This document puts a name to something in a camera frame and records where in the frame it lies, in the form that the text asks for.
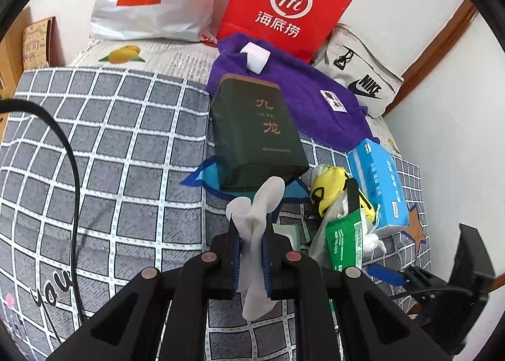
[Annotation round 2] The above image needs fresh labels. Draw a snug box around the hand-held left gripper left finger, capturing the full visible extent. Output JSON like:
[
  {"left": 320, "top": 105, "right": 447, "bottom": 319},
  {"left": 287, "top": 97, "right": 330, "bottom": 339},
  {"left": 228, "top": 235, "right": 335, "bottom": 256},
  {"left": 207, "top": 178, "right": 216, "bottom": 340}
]
[{"left": 47, "top": 222, "right": 242, "bottom": 361}]

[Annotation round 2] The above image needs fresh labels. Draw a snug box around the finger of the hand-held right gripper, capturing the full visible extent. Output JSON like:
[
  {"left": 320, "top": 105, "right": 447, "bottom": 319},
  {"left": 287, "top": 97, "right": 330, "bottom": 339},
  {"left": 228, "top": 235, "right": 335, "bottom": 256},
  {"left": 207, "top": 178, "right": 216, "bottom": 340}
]
[{"left": 369, "top": 264, "right": 435, "bottom": 295}]

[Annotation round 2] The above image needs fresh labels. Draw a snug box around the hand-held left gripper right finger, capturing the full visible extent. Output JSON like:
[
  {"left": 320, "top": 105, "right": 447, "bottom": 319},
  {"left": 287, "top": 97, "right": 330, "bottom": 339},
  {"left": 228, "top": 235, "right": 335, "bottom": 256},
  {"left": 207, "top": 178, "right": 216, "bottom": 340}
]
[{"left": 263, "top": 222, "right": 452, "bottom": 361}]

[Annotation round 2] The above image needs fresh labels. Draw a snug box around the white cloth wad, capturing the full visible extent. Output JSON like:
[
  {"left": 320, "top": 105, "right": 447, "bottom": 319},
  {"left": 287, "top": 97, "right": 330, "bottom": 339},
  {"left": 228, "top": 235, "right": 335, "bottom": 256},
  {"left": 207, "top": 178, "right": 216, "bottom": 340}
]
[{"left": 363, "top": 223, "right": 389, "bottom": 255}]

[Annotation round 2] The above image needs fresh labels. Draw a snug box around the pale green tissue packet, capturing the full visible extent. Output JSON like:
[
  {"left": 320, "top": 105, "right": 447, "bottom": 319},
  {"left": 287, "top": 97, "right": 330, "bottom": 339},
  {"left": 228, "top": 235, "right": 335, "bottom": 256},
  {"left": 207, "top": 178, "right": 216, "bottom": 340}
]
[{"left": 275, "top": 224, "right": 303, "bottom": 252}]

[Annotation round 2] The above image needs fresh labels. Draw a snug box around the white cotton glove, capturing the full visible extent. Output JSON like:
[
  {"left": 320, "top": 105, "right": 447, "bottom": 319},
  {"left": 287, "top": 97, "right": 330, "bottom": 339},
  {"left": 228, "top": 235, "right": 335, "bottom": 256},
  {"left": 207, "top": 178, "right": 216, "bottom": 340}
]
[{"left": 226, "top": 175, "right": 285, "bottom": 321}]

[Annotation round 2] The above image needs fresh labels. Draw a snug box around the green plastic packet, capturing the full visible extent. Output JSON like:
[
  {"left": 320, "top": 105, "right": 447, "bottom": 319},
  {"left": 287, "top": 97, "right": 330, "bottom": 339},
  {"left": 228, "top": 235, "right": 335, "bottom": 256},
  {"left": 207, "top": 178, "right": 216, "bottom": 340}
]
[{"left": 324, "top": 211, "right": 364, "bottom": 272}]

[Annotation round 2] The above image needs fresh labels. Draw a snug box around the clear plastic bag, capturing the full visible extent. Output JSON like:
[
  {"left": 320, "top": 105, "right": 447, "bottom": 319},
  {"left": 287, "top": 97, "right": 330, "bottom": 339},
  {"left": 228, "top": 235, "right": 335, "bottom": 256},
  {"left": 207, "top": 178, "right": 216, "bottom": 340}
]
[{"left": 308, "top": 187, "right": 352, "bottom": 259}]

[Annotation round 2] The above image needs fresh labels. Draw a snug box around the blue tissue pack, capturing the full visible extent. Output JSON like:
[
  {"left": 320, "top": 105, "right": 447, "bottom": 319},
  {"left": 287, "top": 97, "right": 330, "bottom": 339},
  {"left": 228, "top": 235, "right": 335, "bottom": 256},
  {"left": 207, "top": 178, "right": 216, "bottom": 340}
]
[{"left": 347, "top": 138, "right": 409, "bottom": 234}]

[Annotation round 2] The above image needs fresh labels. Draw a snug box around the yellow black face mask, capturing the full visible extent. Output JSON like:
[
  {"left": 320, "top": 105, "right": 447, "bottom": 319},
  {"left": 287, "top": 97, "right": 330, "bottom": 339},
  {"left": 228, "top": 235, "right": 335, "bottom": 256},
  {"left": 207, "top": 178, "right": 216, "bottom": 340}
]
[{"left": 310, "top": 166, "right": 375, "bottom": 223}]

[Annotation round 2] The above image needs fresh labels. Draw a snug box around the dark green tin box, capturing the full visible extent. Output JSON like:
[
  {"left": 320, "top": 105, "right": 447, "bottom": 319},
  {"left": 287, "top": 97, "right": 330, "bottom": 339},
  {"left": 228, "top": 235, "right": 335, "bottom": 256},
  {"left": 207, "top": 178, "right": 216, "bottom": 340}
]
[{"left": 209, "top": 73, "right": 309, "bottom": 193}]

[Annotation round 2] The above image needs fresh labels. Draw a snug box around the purple towel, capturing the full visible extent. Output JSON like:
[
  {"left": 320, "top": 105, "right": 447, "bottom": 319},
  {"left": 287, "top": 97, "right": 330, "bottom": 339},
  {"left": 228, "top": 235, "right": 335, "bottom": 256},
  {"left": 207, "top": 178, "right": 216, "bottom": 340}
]
[{"left": 206, "top": 33, "right": 380, "bottom": 152}]

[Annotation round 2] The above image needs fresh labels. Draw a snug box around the white foam block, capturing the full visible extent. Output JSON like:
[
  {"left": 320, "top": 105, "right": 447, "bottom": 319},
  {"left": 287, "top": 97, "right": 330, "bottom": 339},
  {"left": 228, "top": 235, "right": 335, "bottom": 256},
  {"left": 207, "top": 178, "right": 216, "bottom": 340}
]
[{"left": 240, "top": 42, "right": 271, "bottom": 75}]

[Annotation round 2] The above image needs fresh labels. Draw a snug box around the grey fabric pouch bag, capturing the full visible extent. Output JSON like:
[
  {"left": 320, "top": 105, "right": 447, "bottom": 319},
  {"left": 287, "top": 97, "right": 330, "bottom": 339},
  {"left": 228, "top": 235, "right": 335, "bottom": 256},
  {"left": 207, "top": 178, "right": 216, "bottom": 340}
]
[{"left": 312, "top": 24, "right": 405, "bottom": 119}]

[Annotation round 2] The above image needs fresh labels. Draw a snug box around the newsprint pattern sheet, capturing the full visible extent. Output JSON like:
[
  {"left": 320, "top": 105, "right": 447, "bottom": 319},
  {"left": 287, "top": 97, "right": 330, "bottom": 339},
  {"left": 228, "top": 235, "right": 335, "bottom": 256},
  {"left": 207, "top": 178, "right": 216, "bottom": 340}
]
[{"left": 67, "top": 38, "right": 401, "bottom": 154}]

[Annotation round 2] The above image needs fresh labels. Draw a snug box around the red paper bag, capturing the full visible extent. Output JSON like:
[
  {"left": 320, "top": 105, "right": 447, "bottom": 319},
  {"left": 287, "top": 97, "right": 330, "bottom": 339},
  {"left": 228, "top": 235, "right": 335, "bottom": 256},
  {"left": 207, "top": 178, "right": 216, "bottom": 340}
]
[{"left": 216, "top": 0, "right": 360, "bottom": 64}]

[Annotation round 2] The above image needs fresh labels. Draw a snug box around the brown book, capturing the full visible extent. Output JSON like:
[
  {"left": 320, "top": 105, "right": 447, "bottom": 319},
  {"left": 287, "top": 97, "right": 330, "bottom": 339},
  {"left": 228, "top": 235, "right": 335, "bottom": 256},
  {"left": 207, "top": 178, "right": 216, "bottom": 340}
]
[{"left": 21, "top": 17, "right": 58, "bottom": 70}]

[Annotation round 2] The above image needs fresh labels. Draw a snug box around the cardboard box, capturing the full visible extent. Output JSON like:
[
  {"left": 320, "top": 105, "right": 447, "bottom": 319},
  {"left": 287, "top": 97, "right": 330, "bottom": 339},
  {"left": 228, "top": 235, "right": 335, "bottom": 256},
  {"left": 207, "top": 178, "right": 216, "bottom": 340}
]
[{"left": 0, "top": 8, "right": 30, "bottom": 109}]

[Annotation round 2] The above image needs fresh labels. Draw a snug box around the thick black cable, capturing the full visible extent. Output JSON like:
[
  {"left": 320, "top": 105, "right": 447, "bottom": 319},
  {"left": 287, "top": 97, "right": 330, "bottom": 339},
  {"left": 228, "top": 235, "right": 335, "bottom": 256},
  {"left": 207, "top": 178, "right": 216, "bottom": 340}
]
[{"left": 0, "top": 98, "right": 89, "bottom": 324}]

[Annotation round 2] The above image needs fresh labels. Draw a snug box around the wooden door frame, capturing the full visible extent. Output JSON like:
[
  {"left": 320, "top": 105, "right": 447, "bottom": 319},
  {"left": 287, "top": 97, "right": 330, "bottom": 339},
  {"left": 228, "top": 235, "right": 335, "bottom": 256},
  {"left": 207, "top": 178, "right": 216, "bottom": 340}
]
[{"left": 384, "top": 0, "right": 480, "bottom": 117}]

